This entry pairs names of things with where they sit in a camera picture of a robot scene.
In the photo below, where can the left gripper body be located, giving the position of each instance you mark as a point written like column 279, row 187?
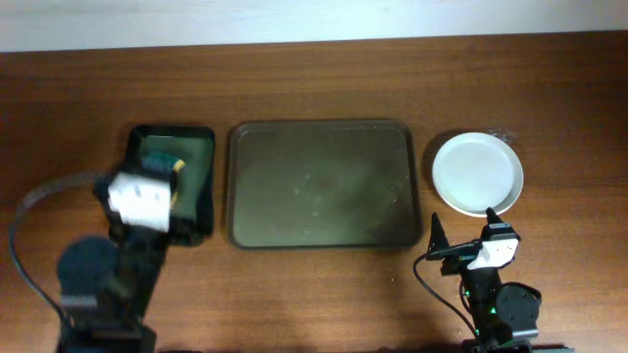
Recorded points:
column 143, row 225

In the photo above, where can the yellow green sponge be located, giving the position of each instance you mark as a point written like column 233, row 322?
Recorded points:
column 165, row 165

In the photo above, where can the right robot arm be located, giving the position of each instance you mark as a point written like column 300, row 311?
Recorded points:
column 501, row 315

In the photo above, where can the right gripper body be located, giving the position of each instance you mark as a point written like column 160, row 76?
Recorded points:
column 504, row 264

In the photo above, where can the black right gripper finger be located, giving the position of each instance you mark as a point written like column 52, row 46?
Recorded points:
column 492, row 217
column 438, row 240

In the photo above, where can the dark green water tray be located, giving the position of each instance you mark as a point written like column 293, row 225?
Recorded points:
column 192, row 217

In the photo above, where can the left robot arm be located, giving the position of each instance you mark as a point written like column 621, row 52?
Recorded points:
column 107, row 283

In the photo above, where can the grey round plate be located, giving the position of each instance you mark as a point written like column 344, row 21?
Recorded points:
column 475, row 171

